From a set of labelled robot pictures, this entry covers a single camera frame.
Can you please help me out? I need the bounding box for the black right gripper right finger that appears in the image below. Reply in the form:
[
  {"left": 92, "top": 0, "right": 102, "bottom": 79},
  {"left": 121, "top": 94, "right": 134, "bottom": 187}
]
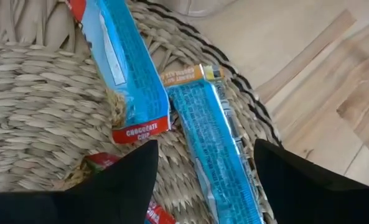
[{"left": 254, "top": 139, "right": 369, "bottom": 224}]

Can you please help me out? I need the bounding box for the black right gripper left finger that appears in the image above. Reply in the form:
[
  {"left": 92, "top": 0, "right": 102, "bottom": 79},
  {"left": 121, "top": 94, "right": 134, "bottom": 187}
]
[{"left": 0, "top": 139, "right": 159, "bottom": 224}]

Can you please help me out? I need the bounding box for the blue red-ended granola bar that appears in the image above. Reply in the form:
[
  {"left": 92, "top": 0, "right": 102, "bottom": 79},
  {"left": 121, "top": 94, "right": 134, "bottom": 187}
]
[
  {"left": 66, "top": 0, "right": 172, "bottom": 145},
  {"left": 64, "top": 151, "right": 177, "bottom": 224},
  {"left": 161, "top": 64, "right": 266, "bottom": 224}
]

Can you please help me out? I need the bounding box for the round woven wicker basket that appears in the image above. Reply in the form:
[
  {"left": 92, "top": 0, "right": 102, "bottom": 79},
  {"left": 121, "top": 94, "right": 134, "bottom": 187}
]
[{"left": 0, "top": 0, "right": 283, "bottom": 224}]

